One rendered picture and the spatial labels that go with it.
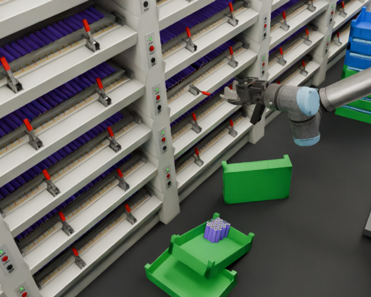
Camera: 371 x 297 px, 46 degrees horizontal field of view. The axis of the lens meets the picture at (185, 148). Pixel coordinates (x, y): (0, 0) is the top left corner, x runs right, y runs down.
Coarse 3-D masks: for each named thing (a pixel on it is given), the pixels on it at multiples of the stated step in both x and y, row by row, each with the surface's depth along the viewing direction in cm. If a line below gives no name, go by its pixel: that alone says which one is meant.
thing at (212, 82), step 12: (240, 36) 203; (240, 48) 202; (252, 48) 202; (240, 60) 197; (252, 60) 202; (216, 72) 189; (228, 72) 190; (204, 84) 183; (216, 84) 185; (180, 96) 177; (192, 96) 178; (204, 96) 183; (168, 108) 166; (180, 108) 172
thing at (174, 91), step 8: (232, 48) 198; (224, 56) 194; (208, 64) 188; (216, 64) 192; (200, 72) 184; (208, 72) 187; (184, 80) 179; (192, 80) 182; (176, 88) 176; (168, 96) 173
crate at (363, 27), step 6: (366, 6) 228; (366, 12) 229; (360, 18) 231; (366, 18) 231; (354, 24) 216; (360, 24) 229; (366, 24) 229; (354, 30) 218; (360, 30) 216; (366, 30) 215; (354, 36) 220; (360, 36) 218; (366, 36) 216
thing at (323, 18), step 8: (336, 0) 247; (328, 8) 243; (320, 16) 249; (328, 16) 247; (328, 24) 251; (328, 32) 255; (320, 48) 259; (328, 48) 265; (320, 56) 262; (320, 72) 270; (312, 80) 275; (320, 80) 275
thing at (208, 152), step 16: (240, 112) 226; (224, 128) 220; (240, 128) 222; (208, 144) 212; (224, 144) 214; (176, 160) 201; (192, 160) 204; (208, 160) 206; (176, 176) 197; (192, 176) 199
